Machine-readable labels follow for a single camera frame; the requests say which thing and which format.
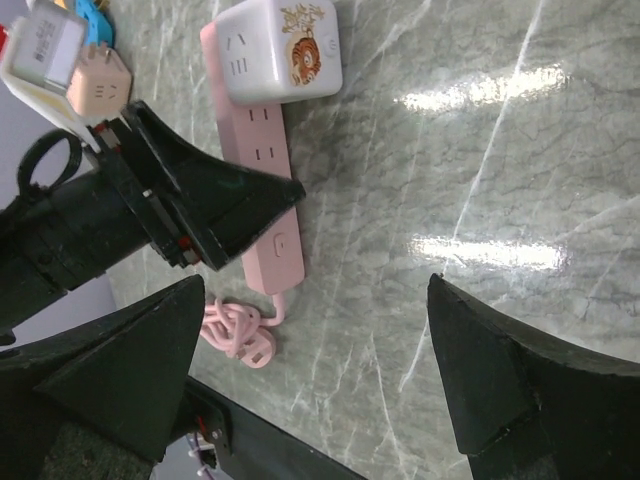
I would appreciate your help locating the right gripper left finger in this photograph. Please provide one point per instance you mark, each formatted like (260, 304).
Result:
(100, 401)

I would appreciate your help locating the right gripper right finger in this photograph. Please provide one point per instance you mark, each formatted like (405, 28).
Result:
(525, 404)

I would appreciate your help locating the pink power strip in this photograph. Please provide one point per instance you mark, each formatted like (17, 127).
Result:
(254, 136)

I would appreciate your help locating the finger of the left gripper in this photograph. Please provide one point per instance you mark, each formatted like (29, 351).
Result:
(217, 209)

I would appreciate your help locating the blue plug adapter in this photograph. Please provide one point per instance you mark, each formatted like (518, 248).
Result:
(99, 28)

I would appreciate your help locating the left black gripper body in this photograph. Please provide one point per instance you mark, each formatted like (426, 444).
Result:
(134, 171)

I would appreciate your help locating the black base beam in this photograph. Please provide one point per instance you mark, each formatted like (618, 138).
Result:
(227, 438)

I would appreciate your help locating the pink cube adapter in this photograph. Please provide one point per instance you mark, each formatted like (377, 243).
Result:
(101, 82)

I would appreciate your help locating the white cube adapter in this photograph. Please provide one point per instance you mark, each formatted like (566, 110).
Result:
(279, 51)

